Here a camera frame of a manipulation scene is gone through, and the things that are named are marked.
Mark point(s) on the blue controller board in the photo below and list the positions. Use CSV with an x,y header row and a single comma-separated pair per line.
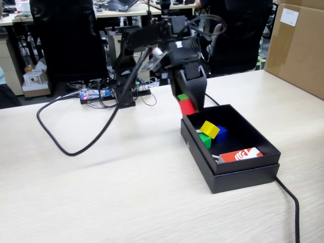
x,y
101,93

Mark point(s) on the person in teal shirt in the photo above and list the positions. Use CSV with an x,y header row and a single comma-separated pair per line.
x,y
8,96

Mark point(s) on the yellow wooden cube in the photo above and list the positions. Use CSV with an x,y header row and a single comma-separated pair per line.
x,y
210,129

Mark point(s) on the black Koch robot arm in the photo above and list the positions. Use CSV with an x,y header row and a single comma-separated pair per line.
x,y
141,36

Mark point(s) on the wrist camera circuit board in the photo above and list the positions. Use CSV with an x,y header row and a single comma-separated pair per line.
x,y
157,59

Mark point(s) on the black cardboard box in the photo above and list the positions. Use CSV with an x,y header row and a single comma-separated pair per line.
x,y
240,181

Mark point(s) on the white pink container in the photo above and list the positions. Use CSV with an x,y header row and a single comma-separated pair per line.
x,y
25,6

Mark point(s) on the green wooden cube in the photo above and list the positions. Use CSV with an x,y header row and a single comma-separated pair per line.
x,y
205,141

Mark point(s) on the white sticks under card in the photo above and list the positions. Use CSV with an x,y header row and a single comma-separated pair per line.
x,y
216,158

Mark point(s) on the large brown cardboard box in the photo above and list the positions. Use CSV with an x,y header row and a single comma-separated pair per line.
x,y
298,50

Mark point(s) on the black office chair with armrest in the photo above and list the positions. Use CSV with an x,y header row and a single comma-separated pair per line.
x,y
240,38

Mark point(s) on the orange white card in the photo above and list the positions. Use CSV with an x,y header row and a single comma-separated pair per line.
x,y
238,155

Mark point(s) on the black high-back office chair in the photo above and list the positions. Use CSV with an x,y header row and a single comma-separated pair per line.
x,y
71,38

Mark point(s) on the black laptop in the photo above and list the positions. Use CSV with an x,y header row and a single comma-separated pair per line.
x,y
119,5

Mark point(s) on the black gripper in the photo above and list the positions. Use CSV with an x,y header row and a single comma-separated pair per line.
x,y
184,55

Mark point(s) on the small white product box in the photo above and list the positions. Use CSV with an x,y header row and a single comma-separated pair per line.
x,y
33,79

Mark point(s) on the blue wooden cube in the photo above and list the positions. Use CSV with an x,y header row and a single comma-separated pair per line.
x,y
221,135

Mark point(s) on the seated person in dark clothes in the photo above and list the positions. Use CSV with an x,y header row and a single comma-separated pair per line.
x,y
217,29

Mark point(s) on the red wooden cube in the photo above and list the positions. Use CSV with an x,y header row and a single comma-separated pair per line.
x,y
187,107

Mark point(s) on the beige office desk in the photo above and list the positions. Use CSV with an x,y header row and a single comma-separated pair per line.
x,y
6,22

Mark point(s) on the beige drawer cabinet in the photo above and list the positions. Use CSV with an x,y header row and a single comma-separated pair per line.
x,y
10,63

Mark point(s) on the black vertical pole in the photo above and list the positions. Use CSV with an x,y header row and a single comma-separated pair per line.
x,y
165,8

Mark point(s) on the beige desk with laptop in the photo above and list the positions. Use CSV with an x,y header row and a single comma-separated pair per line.
x,y
141,10

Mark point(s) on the small brown open carton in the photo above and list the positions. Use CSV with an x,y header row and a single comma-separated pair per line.
x,y
35,91

